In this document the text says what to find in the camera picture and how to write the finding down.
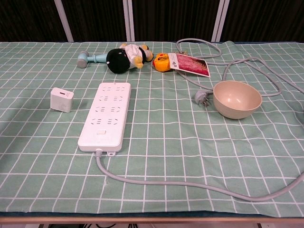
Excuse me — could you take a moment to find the light blue toy hammer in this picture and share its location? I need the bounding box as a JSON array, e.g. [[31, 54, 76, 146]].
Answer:
[[77, 51, 110, 69]]

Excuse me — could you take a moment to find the white charger adapter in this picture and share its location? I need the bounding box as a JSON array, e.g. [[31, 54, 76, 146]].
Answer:
[[49, 87, 75, 113]]

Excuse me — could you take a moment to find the red picture card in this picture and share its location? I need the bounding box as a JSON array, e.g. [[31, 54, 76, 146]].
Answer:
[[167, 53, 211, 78]]

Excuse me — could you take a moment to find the grey power cable with plug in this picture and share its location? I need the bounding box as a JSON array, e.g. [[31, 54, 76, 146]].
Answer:
[[95, 38, 304, 202]]

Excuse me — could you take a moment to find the yellow orange duck toy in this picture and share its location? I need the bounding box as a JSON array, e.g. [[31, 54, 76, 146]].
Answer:
[[153, 53, 171, 72]]

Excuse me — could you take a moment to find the white power strip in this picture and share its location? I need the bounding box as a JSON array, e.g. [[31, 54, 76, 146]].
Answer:
[[77, 82, 132, 157]]

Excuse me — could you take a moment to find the black-headed plush doll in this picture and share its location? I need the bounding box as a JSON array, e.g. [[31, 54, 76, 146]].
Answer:
[[106, 43, 154, 74]]

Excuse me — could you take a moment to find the white frame post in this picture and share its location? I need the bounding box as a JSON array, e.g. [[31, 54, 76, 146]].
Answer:
[[211, 0, 230, 41], [54, 0, 74, 43], [123, 0, 135, 41]]

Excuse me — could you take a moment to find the beige bowl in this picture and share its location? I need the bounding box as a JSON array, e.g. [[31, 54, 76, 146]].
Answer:
[[213, 80, 263, 120]]

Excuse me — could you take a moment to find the green checked tablecloth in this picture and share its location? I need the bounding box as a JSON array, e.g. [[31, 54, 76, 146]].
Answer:
[[0, 40, 304, 218]]

